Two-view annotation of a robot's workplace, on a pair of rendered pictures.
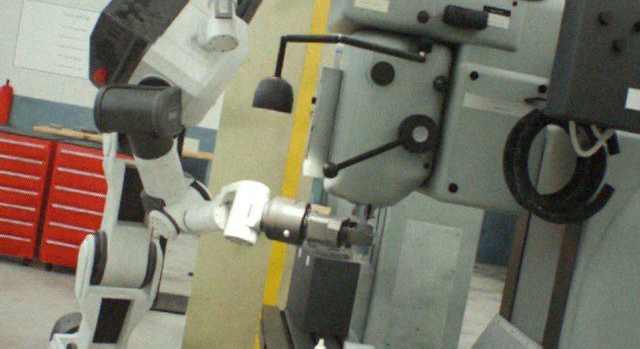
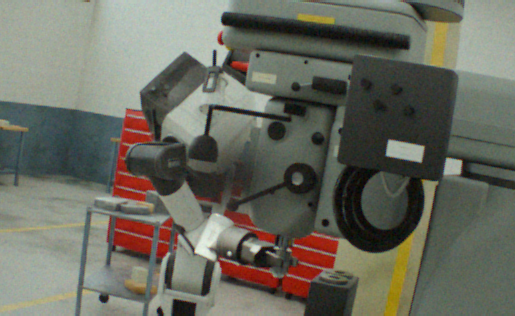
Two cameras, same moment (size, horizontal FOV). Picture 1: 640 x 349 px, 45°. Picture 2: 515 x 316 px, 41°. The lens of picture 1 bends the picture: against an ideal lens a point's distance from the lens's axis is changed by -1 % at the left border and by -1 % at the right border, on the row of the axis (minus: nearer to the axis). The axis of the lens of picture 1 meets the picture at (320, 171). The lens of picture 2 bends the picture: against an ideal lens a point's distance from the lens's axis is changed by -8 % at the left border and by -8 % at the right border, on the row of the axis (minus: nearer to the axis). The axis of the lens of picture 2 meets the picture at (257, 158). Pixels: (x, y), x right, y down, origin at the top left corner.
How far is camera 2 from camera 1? 0.91 m
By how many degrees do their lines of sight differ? 29
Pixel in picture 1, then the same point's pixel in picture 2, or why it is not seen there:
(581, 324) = not seen: outside the picture
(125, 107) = (141, 158)
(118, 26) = (149, 101)
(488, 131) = not seen: hidden behind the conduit
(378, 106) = (274, 156)
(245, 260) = (369, 292)
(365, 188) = (269, 221)
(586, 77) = (353, 131)
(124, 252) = (186, 267)
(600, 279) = (428, 301)
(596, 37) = (360, 99)
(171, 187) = (186, 217)
